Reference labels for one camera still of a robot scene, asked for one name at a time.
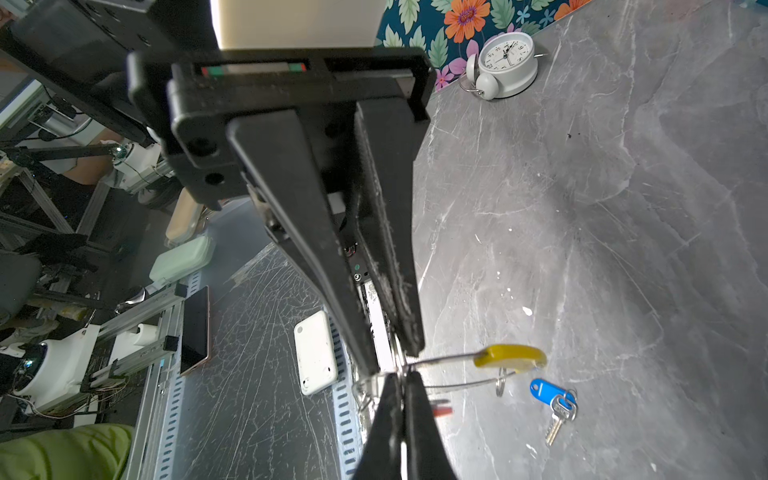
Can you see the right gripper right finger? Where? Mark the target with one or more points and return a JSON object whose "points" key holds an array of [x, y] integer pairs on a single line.
{"points": [[426, 456]]}

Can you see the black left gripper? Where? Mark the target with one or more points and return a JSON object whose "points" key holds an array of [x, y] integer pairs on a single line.
{"points": [[188, 97]]}

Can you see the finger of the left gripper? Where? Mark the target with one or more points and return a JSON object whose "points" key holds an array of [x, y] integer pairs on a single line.
{"points": [[385, 131]]}

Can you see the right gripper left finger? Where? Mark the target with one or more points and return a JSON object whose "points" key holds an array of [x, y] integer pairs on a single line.
{"points": [[381, 456]]}

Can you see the large grey perforated keyring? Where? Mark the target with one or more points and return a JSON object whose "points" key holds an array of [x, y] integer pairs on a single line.
{"points": [[503, 360]]}

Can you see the key with blue tag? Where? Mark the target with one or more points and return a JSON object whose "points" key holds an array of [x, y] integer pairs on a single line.
{"points": [[563, 404]]}

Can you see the key with red tag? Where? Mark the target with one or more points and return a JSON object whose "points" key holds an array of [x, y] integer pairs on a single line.
{"points": [[441, 408]]}

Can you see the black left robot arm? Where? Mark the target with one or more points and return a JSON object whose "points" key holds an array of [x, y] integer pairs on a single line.
{"points": [[80, 48]]}

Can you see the beige oblong case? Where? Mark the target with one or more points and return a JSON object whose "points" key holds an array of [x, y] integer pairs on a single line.
{"points": [[184, 219]]}

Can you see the white device at front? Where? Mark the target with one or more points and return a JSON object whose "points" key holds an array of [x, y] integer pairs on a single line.
{"points": [[315, 357]]}

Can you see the pale green case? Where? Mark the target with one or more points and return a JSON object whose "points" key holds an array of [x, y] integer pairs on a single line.
{"points": [[182, 260]]}

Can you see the white alarm clock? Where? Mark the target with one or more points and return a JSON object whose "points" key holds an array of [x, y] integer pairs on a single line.
{"points": [[505, 66]]}

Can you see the dark smartphone on bench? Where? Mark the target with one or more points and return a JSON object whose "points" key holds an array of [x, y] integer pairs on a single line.
{"points": [[195, 339]]}

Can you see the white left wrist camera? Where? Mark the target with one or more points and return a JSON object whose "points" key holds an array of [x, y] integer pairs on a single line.
{"points": [[284, 24]]}

